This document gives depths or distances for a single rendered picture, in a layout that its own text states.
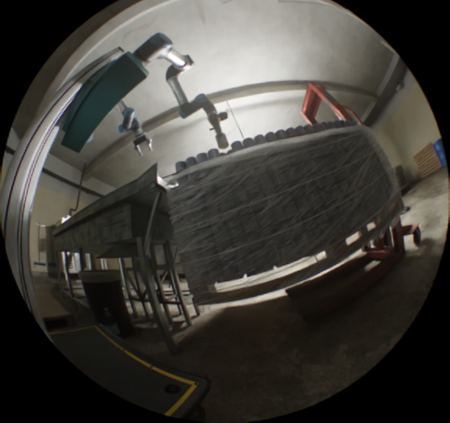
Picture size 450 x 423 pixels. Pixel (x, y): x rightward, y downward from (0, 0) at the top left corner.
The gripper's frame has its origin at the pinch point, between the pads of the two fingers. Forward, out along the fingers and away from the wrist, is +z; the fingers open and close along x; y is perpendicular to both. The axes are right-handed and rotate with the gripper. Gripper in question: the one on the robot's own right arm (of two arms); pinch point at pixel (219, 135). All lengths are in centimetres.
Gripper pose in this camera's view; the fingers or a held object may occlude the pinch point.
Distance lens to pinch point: 85.3
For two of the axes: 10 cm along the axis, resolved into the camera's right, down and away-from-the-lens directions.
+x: -1.8, -2.8, -9.4
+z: 2.6, 9.1, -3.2
